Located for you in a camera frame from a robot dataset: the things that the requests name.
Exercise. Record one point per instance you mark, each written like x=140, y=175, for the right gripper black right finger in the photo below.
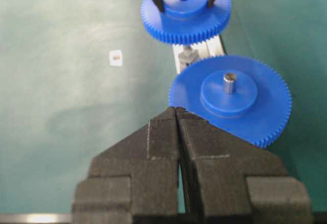
x=228, y=180

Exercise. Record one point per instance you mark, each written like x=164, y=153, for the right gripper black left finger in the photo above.
x=135, y=180

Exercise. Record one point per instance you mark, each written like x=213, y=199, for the small blue gear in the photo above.
x=185, y=22

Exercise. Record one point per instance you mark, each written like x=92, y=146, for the large blue gear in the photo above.
x=259, y=109

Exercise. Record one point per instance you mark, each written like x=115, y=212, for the steel shaft through large gear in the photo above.
x=229, y=82

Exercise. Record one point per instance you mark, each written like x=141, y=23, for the small white paper tag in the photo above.
x=116, y=58

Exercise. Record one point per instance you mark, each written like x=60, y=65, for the aluminium extrusion rail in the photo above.
x=210, y=48

